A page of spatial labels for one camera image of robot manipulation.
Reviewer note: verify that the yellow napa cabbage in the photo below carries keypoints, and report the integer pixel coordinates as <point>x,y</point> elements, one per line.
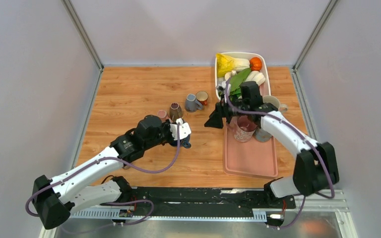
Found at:
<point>227,64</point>

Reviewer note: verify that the pink upside-down mug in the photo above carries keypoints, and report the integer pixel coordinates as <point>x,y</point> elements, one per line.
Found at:
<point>242,128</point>

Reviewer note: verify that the green leafy vegetable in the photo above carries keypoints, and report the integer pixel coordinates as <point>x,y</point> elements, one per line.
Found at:
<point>236,80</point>

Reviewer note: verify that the blue butterfly mug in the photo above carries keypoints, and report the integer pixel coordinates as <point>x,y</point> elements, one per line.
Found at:
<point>262,135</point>

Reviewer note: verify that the white vegetable bin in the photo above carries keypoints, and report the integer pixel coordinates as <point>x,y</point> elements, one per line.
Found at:
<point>265,87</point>

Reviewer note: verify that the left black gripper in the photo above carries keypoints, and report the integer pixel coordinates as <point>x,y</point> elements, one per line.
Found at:
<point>166,125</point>

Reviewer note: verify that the orange small mug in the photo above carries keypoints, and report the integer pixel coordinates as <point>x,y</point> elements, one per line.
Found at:
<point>202,97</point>

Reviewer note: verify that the white mushroom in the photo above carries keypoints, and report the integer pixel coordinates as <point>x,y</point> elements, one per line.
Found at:
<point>229,75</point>

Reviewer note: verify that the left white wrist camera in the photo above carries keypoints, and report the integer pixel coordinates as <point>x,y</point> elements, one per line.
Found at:
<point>180,129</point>

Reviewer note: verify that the small brown mug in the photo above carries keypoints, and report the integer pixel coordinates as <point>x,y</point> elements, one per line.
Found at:
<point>175,111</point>

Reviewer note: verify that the pink plastic tray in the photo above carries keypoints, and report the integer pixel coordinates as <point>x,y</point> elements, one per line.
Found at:
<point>249,159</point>

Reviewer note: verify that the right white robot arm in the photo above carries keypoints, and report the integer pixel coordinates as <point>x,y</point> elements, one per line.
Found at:
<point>315,163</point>

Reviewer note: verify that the dark blue round mug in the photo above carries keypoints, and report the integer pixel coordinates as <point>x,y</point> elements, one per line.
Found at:
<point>185,143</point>

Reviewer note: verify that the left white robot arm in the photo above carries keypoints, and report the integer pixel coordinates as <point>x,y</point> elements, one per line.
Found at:
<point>55,199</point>

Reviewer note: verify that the small orange pumpkin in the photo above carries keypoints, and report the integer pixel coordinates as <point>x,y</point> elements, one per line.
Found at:
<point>256,64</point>

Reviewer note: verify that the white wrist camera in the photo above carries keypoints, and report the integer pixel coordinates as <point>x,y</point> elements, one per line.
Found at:
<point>180,129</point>
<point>220,89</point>

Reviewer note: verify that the tall white floral mug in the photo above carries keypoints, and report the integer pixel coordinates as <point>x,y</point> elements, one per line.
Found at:
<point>275,102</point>

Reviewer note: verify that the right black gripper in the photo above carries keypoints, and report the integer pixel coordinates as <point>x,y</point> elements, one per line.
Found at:
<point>215,119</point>

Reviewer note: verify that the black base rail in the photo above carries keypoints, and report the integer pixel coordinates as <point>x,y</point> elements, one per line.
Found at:
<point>202,202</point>

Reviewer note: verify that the white bok choy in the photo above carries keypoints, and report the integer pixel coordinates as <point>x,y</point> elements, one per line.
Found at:
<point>257,77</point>

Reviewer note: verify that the grey-blue dotted mug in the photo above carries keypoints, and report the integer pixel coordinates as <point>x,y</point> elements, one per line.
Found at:
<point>192,104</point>

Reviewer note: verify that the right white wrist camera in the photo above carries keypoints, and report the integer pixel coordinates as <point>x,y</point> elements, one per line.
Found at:
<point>220,89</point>

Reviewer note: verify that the small pink dotted mug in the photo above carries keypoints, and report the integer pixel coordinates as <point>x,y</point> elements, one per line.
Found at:
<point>163,115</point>

